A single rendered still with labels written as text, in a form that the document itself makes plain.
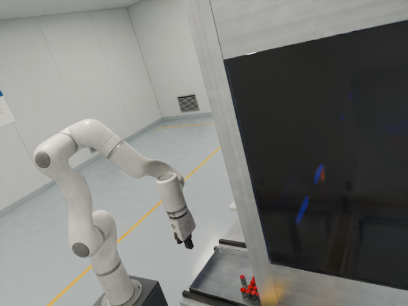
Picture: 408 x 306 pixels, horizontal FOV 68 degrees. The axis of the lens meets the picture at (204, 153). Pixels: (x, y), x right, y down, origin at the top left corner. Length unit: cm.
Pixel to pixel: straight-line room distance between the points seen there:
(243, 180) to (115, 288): 88
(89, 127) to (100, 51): 636
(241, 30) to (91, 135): 66
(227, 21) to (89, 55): 662
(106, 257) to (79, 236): 18
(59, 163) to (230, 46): 74
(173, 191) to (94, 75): 620
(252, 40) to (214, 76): 12
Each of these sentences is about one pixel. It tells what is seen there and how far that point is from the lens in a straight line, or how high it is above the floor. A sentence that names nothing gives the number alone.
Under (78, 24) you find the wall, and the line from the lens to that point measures 730.
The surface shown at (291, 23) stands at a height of 184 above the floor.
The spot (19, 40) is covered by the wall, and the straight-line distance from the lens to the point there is 652.
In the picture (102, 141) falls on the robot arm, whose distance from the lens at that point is 112.
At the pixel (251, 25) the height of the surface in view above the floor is 185.
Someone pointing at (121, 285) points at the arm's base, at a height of 96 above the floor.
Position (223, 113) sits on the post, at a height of 168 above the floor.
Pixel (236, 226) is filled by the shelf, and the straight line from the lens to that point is 170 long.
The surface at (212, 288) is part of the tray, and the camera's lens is 141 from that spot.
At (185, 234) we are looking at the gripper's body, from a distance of 122.
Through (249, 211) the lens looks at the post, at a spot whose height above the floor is 139.
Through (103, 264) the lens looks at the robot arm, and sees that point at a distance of 142.
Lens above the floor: 186
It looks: 21 degrees down
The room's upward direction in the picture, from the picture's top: 16 degrees counter-clockwise
